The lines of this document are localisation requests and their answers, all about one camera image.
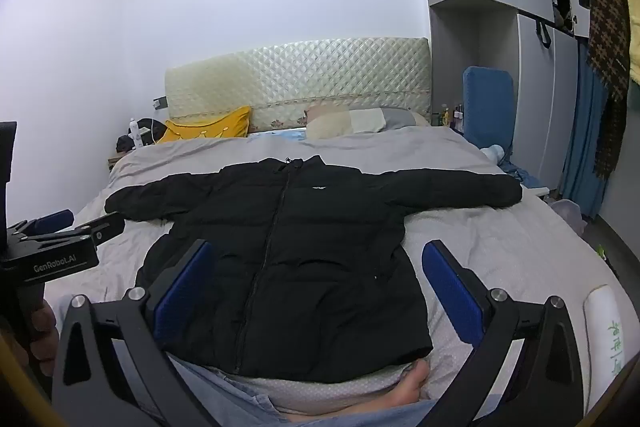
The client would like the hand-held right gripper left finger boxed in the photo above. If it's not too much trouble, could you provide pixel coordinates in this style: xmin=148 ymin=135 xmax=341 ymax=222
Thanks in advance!
xmin=50 ymin=239 xmax=221 ymax=427

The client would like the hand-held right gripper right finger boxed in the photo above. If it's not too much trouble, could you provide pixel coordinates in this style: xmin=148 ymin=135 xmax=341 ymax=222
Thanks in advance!
xmin=421 ymin=239 xmax=588 ymax=427

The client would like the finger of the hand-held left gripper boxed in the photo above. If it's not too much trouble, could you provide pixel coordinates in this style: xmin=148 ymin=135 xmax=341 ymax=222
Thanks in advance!
xmin=10 ymin=209 xmax=76 ymax=239
xmin=22 ymin=213 xmax=126 ymax=254

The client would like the black puffer jacket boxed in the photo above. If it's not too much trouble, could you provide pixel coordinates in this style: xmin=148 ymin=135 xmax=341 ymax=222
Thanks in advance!
xmin=104 ymin=155 xmax=523 ymax=383

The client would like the person's left hand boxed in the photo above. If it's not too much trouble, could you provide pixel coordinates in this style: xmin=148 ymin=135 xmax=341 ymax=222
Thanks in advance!
xmin=25 ymin=299 xmax=59 ymax=378

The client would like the wooden nightstand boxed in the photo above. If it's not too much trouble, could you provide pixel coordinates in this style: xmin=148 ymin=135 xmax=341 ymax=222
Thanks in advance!
xmin=107 ymin=151 xmax=132 ymax=174

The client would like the bed with grey sheet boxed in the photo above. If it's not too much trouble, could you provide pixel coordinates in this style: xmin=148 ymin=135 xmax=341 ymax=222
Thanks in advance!
xmin=47 ymin=124 xmax=632 ymax=414

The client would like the black bag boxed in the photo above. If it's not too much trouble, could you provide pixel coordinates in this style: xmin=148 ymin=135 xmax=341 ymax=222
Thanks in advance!
xmin=116 ymin=119 xmax=169 ymax=152

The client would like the crumpled blue cloth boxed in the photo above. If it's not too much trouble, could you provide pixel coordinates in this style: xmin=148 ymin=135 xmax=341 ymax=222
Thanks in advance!
xmin=499 ymin=158 xmax=545 ymax=192

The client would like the pale purple basin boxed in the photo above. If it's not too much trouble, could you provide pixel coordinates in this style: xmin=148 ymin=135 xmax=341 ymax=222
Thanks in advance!
xmin=549 ymin=199 xmax=587 ymax=236

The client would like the yellow pillow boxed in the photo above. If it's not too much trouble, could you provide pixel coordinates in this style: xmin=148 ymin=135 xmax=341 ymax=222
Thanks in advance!
xmin=157 ymin=106 xmax=253 ymax=143

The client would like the white pillow with green print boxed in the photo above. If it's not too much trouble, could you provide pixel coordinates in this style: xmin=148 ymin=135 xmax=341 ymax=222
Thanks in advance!
xmin=582 ymin=284 xmax=637 ymax=414

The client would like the group of small bottles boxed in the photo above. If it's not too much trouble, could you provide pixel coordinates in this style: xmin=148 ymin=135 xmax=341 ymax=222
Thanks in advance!
xmin=436 ymin=103 xmax=467 ymax=130

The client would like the grey pillow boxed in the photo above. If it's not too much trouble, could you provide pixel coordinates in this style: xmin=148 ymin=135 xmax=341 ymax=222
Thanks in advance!
xmin=381 ymin=107 xmax=431 ymax=130

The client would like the blue cushioned chair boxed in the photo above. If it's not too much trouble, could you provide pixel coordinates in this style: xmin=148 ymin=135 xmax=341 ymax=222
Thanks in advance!
xmin=462 ymin=66 xmax=516 ymax=154

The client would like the beige pillow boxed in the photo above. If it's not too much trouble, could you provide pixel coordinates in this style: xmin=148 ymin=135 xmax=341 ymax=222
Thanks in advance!
xmin=305 ymin=108 xmax=388 ymax=140

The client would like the blue hanging garment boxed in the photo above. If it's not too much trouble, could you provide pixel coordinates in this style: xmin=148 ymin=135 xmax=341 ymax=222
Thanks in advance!
xmin=559 ymin=42 xmax=610 ymax=222

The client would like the cream quilted headboard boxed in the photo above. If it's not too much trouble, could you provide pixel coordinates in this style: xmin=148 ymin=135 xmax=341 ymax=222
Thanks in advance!
xmin=165 ymin=38 xmax=432 ymax=132

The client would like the brown houndstooth coat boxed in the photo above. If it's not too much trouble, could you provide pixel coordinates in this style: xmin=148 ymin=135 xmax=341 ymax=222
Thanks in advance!
xmin=579 ymin=0 xmax=632 ymax=180

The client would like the yellow-green hanging garment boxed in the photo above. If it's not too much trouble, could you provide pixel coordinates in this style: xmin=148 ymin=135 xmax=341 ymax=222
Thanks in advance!
xmin=619 ymin=0 xmax=640 ymax=110

